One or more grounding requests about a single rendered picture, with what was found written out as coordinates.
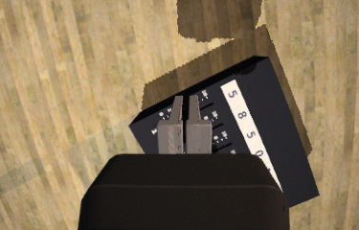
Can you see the black lighting desk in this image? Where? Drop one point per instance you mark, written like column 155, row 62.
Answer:
column 249, row 113

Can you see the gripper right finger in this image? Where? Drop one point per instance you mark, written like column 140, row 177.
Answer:
column 198, row 132

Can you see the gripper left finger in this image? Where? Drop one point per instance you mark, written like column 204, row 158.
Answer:
column 171, row 133

